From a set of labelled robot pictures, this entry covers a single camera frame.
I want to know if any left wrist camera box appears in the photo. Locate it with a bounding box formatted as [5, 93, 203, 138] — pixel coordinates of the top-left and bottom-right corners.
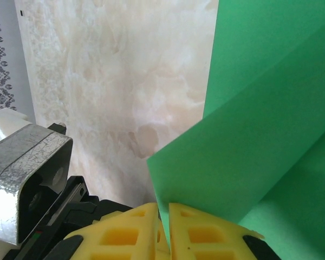
[0, 107, 74, 245]

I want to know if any green paper sheet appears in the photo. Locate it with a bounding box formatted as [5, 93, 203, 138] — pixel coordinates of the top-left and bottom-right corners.
[146, 0, 325, 260]

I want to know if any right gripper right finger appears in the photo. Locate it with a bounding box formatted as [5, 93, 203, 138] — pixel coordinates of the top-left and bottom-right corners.
[168, 202, 282, 260]

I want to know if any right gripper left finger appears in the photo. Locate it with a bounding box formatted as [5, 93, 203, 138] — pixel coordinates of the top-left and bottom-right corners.
[44, 202, 159, 260]

